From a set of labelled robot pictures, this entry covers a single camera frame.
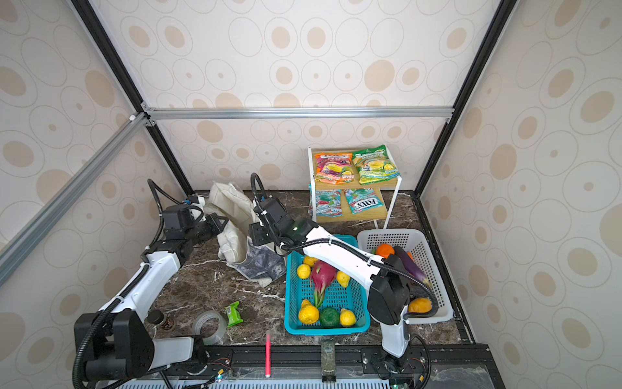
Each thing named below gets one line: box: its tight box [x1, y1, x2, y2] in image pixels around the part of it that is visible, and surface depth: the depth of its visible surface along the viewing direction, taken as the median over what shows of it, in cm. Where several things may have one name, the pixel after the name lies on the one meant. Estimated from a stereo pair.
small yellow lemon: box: [296, 263, 311, 280], surface depth 91 cm
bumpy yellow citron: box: [303, 255, 319, 267], surface depth 94 cm
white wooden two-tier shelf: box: [307, 145, 402, 230], surface depth 82 cm
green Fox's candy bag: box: [343, 188, 384, 215], surface depth 94 cm
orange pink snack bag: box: [314, 152, 355, 185], surface depth 79 cm
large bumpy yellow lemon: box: [298, 299, 320, 325], surface depth 80 cm
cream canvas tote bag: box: [204, 181, 287, 287], surface depth 83 cm
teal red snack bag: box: [308, 188, 344, 219], surface depth 92 cm
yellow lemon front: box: [339, 307, 357, 328], surface depth 80 cm
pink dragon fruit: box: [311, 260, 338, 308], surface depth 86 cm
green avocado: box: [319, 307, 341, 329], surface depth 79 cm
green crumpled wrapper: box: [224, 300, 244, 328], surface depth 83 cm
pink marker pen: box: [264, 330, 272, 379], surface depth 76 cm
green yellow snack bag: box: [352, 144, 401, 186], surface depth 79 cm
